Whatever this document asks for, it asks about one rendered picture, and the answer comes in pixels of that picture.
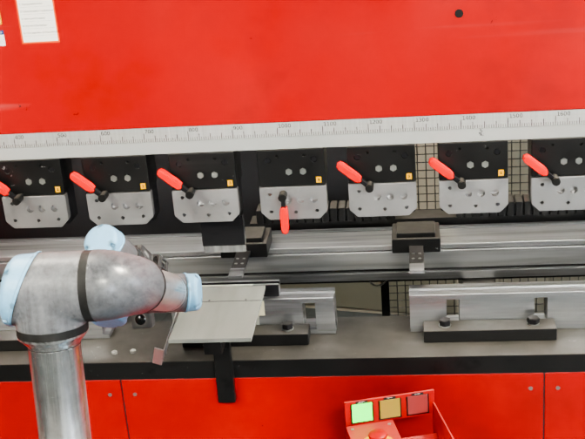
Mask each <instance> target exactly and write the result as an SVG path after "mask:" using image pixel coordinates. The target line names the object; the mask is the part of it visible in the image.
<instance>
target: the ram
mask: <svg viewBox="0 0 585 439"><path fill-rule="evenodd" d="M54 5H55V11H56V17H57V27H58V33H59V39H60V42H59V43H42V44H22V38H21V33H20V28H19V22H18V17H17V7H16V1H15V0H0V14H1V19H2V24H0V30H3V34H4V39H5V44H6V46H0V135H5V134H25V133H46V132H85V131H104V130H124V129H144V128H165V127H185V126H205V125H244V124H264V123H284V122H304V121H324V120H344V119H364V118H404V117H424V116H444V115H463V114H483V113H503V112H524V111H563V110H583V109H585V0H54ZM575 137H585V124H575V125H534V126H514V127H493V128H472V129H452V130H431V131H410V132H369V133H348V134H327V135H307V136H286V137H265V138H225V139H204V140H184V141H163V142H142V143H121V144H101V145H60V146H39V147H18V148H0V160H22V159H64V158H85V157H107V156H128V155H150V154H171V153H192V152H234V151H256V150H277V149H299V148H320V147H342V146H363V145H404V144H426V143H447V142H469V141H490V140H512V139H533V138H575Z"/></svg>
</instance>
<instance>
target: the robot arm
mask: <svg viewBox="0 0 585 439"><path fill-rule="evenodd" d="M84 249H85V250H80V251H62V252H45V253H42V252H41V251H37V252H35V253H24V254H19V255H16V256H14V257H13V258H12V259H11V260H10V261H9V263H8V264H7V266H6V268H5V269H4V272H3V278H2V281H1V286H0V315H1V318H2V321H3V323H4V324H5V325H7V326H10V327H14V326H15V327H16V333H17V340H18V341H20V342H21V343H23V344H24V345H25V346H26V347H27V348H28V353H29V360H30V373H31V381H32V388H33V395H34V403H35V410H36V418H37V432H38V438H39V439H91V425H90V417H89V409H88V401H87V393H86V385H85V377H84V362H83V354H82V346H81V340H82V338H83V337H84V336H85V334H86V333H87V332H88V331H89V323H88V322H90V321H91V322H92V323H93V324H95V325H97V326H100V327H103V328H116V327H121V326H123V325H124V324H125V323H126V322H127V318H128V316H130V317H131V325H132V328H134V329H137V328H152V327H153V326H154V325H155V318H154V313H175V312H184V313H187V312H190V311H198V310H199V309H200V308H201V305H202V283H201V279H200V277H199V275H198V274H187V273H182V274H173V273H170V272H168V265H169V262H168V261H167V260H166V259H165V258H164V257H163V256H161V255H160V254H151V253H150V252H149V251H148V250H147V249H146V248H145V247H144V246H143V245H142V244H141V245H135V246H134V245H133V244H132V243H131V242H130V241H129V240H128V239H126V238H125V236H124V235H123V234H122V233H121V232H120V231H119V230H118V229H116V228H115V227H113V226H110V225H103V224H102V225H99V226H95V227H93V228H92V229H91V230H90V231H89V232H88V233H87V235H86V237H85V239H84ZM162 260H163V261H164V262H165V264H164V263H163V262H162Z"/></svg>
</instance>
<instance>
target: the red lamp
mask: <svg viewBox="0 0 585 439"><path fill-rule="evenodd" d="M407 409H408V414H409V415H413V414H419V413H425V412H428V406H427V394H426V395H415V396H409V397H408V398H407Z"/></svg>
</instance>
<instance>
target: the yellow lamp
mask: <svg viewBox="0 0 585 439"><path fill-rule="evenodd" d="M396 416H400V398H397V399H391V400H385V401H380V419H384V418H390V417H396Z"/></svg>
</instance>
